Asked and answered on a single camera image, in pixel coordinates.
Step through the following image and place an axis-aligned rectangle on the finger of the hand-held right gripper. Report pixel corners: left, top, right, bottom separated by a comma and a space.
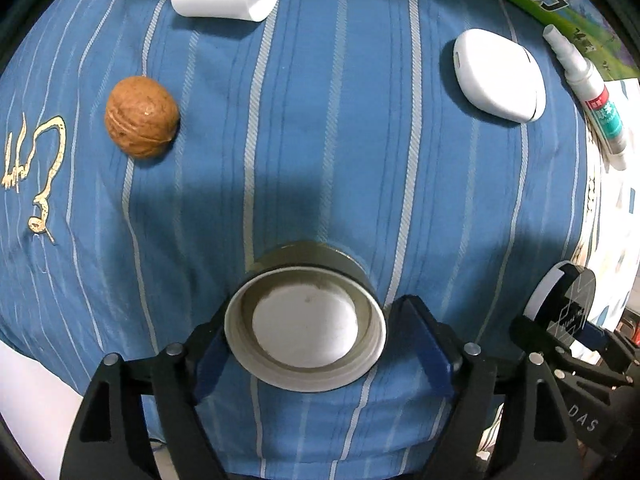
580, 322, 640, 387
509, 316, 563, 367

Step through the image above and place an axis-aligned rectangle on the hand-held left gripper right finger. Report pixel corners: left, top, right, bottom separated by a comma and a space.
384, 295, 584, 480

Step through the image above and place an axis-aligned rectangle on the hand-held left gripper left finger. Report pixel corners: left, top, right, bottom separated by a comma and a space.
60, 304, 242, 480

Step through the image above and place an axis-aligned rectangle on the black round disc white rim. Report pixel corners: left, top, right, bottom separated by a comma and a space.
529, 261, 598, 354

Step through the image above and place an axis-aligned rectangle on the olive jar lid white inside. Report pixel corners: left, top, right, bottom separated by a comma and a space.
223, 241, 388, 393

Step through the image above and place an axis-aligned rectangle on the white printed paper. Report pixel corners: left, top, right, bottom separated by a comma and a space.
575, 78, 640, 328

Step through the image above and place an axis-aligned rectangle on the blue striped cloth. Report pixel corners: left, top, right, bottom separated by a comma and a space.
0, 0, 603, 478

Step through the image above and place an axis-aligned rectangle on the white spray bottle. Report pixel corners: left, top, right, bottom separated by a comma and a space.
542, 24, 634, 171

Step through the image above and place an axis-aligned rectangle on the brown walnut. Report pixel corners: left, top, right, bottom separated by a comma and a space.
104, 76, 181, 161

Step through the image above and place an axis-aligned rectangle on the white earbuds case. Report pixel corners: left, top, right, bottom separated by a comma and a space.
452, 28, 547, 124

